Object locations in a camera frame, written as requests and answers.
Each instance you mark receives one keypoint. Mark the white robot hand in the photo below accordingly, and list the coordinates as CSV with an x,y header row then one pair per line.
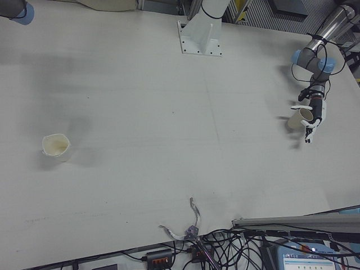
x,y
322,112

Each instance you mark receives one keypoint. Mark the black power strip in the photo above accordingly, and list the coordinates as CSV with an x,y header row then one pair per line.
x,y
159,256

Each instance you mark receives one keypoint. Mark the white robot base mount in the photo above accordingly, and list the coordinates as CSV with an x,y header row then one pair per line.
x,y
201,36

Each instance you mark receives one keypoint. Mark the UR5e robot arm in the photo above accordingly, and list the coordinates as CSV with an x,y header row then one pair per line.
x,y
312,60
14,8

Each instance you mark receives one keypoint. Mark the beige paper cup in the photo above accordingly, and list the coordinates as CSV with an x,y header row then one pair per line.
x,y
296,121

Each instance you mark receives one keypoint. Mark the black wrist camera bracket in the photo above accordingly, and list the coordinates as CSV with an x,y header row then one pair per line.
x,y
303,94

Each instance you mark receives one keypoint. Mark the black orange connector block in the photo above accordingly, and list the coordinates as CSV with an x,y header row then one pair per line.
x,y
200,252

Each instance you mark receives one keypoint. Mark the curved tape strip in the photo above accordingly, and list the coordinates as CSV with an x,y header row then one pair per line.
x,y
196,211

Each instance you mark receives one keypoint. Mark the short tape strip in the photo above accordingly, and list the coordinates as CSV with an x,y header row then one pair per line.
x,y
170,232

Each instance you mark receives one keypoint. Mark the purple tape knot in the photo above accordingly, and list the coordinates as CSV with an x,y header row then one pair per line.
x,y
191,232

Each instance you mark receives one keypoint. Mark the crumpled white paper cup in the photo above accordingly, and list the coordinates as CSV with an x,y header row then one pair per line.
x,y
56,146

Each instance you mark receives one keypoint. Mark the aluminium profile beam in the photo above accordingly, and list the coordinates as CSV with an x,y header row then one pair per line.
x,y
295,222

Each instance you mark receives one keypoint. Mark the light blue plastic bin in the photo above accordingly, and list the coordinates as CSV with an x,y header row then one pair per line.
x,y
351,211

